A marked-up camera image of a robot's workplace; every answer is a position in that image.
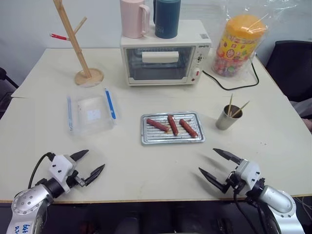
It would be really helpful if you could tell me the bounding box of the white mini toaster oven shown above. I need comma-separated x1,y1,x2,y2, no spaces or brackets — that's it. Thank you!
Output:
119,19,213,87

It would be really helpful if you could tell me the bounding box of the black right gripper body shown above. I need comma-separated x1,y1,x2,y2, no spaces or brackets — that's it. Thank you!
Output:
225,168,245,196

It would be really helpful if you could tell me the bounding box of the black office chair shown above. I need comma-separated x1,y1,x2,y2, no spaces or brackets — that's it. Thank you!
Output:
264,39,312,103

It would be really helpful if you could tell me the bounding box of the red and white marker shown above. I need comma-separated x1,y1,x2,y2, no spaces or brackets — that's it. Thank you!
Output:
49,32,71,41

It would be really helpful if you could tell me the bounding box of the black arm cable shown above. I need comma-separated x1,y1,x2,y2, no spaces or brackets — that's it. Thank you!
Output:
233,186,271,234
27,152,55,190

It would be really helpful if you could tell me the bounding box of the steel cup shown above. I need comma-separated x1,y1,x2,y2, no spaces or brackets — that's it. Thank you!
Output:
215,104,243,131

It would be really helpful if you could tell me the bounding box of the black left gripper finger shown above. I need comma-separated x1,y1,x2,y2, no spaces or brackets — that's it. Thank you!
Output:
84,163,106,187
71,149,89,162

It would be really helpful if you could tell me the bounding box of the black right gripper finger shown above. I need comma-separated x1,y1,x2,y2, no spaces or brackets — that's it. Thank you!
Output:
198,167,232,195
213,148,244,167

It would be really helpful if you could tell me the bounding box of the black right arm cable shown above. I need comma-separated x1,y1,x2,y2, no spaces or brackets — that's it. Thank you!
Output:
233,186,271,234

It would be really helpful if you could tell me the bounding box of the wooden toothpick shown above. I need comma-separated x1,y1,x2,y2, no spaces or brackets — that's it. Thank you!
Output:
227,93,234,116
231,100,251,118

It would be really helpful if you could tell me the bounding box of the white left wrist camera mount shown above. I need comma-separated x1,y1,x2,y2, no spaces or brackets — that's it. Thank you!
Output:
48,154,77,194

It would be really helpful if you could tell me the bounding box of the wooden mug tree stand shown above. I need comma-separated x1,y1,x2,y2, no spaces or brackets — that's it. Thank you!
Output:
52,0,104,87

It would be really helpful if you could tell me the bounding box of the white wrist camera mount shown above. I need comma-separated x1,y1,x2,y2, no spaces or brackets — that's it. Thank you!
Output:
234,159,262,191
48,154,77,194

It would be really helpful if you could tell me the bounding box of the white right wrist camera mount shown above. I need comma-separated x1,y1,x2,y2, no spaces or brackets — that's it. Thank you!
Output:
234,159,262,191

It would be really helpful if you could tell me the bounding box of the red sausage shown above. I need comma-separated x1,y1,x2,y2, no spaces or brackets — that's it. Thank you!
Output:
179,118,198,138
167,114,179,136
146,118,170,133

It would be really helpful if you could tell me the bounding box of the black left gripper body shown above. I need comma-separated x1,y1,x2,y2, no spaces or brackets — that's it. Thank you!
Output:
65,170,87,189

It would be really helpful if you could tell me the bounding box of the black oven power cable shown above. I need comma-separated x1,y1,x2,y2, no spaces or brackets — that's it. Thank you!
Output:
202,54,259,92

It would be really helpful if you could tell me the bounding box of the dark teal mug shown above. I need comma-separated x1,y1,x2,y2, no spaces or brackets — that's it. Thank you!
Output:
152,0,182,39

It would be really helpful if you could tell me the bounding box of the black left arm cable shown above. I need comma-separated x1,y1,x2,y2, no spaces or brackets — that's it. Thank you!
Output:
27,152,55,190

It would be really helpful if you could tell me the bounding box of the pink mug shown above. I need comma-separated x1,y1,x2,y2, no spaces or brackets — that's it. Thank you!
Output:
119,0,151,39

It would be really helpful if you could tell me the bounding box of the metal baking tray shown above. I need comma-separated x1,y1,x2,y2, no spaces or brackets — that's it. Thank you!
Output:
140,111,206,146

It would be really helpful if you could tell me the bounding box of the candy jar in plastic bag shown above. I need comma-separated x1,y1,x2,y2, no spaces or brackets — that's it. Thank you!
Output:
209,0,272,81

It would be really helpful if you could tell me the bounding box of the clear container with blue clips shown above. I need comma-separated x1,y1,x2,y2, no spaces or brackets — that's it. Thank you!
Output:
66,87,119,137

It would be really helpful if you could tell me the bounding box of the candy jar with yellow lid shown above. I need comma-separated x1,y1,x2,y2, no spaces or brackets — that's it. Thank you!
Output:
211,14,266,78

